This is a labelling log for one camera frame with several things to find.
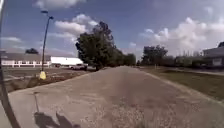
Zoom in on large dark green trees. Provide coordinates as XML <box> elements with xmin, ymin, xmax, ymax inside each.
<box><xmin>75</xmin><ymin>21</ymin><xmax>137</xmax><ymax>71</ymax></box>

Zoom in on grass strip with bare soil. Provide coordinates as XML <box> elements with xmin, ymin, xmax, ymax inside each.
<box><xmin>3</xmin><ymin>70</ymin><xmax>88</xmax><ymax>93</ymax></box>

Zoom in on dark parked cars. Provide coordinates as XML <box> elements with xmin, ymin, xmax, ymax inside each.
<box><xmin>69</xmin><ymin>63</ymin><xmax>89</xmax><ymax>71</ymax></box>

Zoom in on row of distant trees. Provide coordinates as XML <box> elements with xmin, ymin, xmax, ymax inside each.
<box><xmin>140</xmin><ymin>44</ymin><xmax>205</xmax><ymax>68</ymax></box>

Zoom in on grey building with gable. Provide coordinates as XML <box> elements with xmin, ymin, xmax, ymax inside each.
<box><xmin>202</xmin><ymin>41</ymin><xmax>224</xmax><ymax>69</ymax></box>

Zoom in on low white building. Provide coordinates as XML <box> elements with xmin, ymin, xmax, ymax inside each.
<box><xmin>0</xmin><ymin>51</ymin><xmax>85</xmax><ymax>69</ymax></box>

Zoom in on grey gravel path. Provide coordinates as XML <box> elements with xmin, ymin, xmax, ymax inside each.
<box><xmin>0</xmin><ymin>65</ymin><xmax>224</xmax><ymax>128</ymax></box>

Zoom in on green grass verge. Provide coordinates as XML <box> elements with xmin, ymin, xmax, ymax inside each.
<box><xmin>141</xmin><ymin>66</ymin><xmax>224</xmax><ymax>103</ymax></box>

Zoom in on street lamp pole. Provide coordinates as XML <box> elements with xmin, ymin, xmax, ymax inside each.
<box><xmin>38</xmin><ymin>10</ymin><xmax>55</xmax><ymax>81</ymax></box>

